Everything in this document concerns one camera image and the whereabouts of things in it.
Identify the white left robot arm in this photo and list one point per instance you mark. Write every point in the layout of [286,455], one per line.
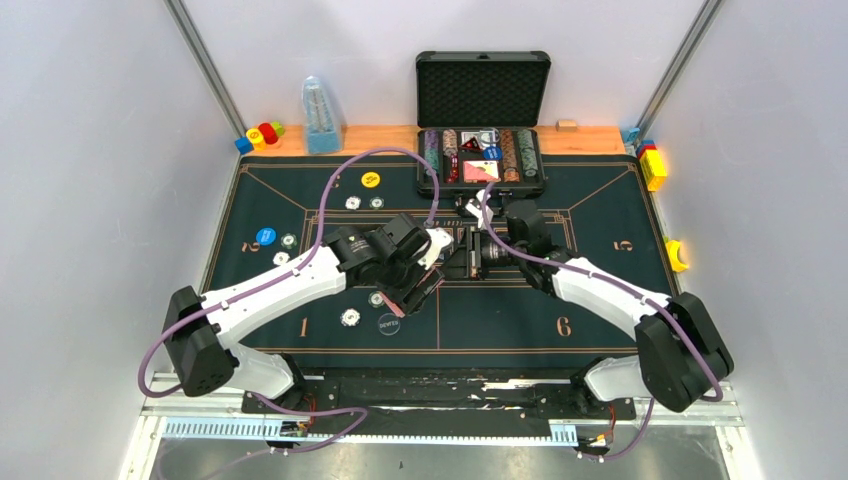
[203,334]

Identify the red toy cylinder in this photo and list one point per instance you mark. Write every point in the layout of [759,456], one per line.
[268,133]

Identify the purple-green chip row in case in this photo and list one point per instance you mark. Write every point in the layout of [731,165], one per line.
[431,149]

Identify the pink-white chip row in case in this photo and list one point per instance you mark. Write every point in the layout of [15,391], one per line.
[449,143]

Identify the blue button in case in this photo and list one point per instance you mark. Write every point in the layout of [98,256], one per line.
[492,153]

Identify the yellow toy cylinder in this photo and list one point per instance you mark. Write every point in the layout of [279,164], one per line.
[256,139]

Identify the blue toy cube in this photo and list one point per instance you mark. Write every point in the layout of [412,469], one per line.
[244,145]

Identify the orange chip row in case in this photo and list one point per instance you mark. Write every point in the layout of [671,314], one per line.
[509,159]

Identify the green toy block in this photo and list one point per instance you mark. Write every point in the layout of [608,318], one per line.
[278,128]

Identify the small wooden block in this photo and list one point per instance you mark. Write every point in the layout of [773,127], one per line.
[566,125]

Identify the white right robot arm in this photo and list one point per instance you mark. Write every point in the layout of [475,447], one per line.
[681,356]

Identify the playing card deck in case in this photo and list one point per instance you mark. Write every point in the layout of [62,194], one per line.
[480,171]

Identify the yellow toy block right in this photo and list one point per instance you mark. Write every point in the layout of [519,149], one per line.
[652,165]

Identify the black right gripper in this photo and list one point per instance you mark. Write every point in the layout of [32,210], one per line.
[457,265]

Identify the green poker table mat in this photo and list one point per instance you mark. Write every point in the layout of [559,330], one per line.
[595,205]

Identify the yellow curved toy piece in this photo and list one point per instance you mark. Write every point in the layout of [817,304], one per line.
[674,250]

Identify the blue small blind button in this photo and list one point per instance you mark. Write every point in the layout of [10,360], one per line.
[266,236]

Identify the clear dealer button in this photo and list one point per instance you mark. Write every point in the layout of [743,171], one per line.
[388,324]

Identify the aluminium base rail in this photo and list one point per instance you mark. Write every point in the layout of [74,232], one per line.
[469,406]

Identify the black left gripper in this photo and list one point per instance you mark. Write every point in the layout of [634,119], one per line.
[403,289]

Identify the black poker chip case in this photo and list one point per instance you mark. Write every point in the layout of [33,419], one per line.
[478,94]

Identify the yellow big blind button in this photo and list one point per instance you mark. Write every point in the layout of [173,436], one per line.
[370,179]

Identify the white-blue poker chip stack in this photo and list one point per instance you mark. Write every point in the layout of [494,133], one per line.
[350,317]

